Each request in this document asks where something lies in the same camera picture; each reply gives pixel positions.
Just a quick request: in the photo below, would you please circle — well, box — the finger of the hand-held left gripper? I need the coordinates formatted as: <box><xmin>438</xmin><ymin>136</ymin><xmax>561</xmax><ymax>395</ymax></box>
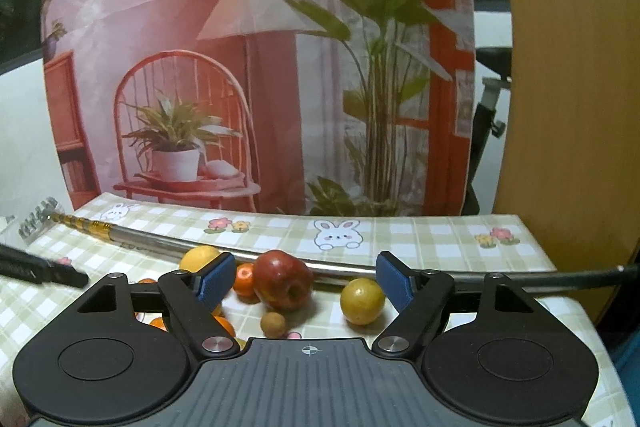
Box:
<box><xmin>0</xmin><ymin>243</ymin><xmax>90</xmax><ymax>289</ymax></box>

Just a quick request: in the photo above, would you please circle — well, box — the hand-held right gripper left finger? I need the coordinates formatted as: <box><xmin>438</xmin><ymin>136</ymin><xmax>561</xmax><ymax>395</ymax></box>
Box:
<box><xmin>77</xmin><ymin>252</ymin><xmax>241</xmax><ymax>358</ymax></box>

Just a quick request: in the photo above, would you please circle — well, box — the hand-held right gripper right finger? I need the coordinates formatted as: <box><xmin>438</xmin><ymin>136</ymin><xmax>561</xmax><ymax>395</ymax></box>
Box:
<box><xmin>372</xmin><ymin>252</ymin><xmax>538</xmax><ymax>360</ymax></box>

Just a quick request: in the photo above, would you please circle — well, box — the orange tangerine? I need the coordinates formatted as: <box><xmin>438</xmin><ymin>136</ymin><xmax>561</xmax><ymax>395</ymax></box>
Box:
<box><xmin>232</xmin><ymin>263</ymin><xmax>258</xmax><ymax>298</ymax></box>
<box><xmin>211</xmin><ymin>302</ymin><xmax>237</xmax><ymax>338</ymax></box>
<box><xmin>136</xmin><ymin>278</ymin><xmax>167</xmax><ymax>332</ymax></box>

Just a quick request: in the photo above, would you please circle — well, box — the round yellow citrus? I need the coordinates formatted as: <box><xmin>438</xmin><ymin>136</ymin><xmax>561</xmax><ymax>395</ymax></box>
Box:
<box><xmin>340</xmin><ymin>278</ymin><xmax>386</xmax><ymax>326</ymax></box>

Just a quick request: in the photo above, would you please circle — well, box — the wrinkled red apple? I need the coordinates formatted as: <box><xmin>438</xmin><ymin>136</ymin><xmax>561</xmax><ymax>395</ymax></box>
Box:
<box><xmin>252</xmin><ymin>250</ymin><xmax>313</xmax><ymax>312</ymax></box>

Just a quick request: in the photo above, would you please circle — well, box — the yellow lemon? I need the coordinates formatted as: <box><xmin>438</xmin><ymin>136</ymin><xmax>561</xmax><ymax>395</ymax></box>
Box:
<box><xmin>179</xmin><ymin>246</ymin><xmax>224</xmax><ymax>275</ymax></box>

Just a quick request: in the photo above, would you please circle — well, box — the checkered bunny tablecloth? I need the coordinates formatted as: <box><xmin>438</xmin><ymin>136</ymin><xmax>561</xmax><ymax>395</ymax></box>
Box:
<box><xmin>0</xmin><ymin>192</ymin><xmax>636</xmax><ymax>427</ymax></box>

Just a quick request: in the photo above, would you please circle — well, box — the brown longan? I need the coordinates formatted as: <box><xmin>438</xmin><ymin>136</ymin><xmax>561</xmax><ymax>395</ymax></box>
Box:
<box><xmin>261</xmin><ymin>312</ymin><xmax>287</xmax><ymax>338</ymax></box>

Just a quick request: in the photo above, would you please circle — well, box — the telescopic metal pole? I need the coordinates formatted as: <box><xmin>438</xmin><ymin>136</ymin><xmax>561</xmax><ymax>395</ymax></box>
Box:
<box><xmin>19</xmin><ymin>196</ymin><xmax>626</xmax><ymax>295</ymax></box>

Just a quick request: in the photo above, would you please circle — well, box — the printed backdrop cloth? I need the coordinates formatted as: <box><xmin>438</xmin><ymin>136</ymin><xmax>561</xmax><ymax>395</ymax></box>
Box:
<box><xmin>41</xmin><ymin>0</ymin><xmax>476</xmax><ymax>218</ymax></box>

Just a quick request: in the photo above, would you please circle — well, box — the black exercise bike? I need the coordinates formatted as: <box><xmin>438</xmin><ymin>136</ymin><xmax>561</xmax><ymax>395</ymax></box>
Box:
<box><xmin>465</xmin><ymin>0</ymin><xmax>515</xmax><ymax>214</ymax></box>

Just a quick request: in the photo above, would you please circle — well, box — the wooden board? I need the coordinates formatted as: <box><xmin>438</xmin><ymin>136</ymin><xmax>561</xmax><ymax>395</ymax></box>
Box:
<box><xmin>492</xmin><ymin>0</ymin><xmax>640</xmax><ymax>323</ymax></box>

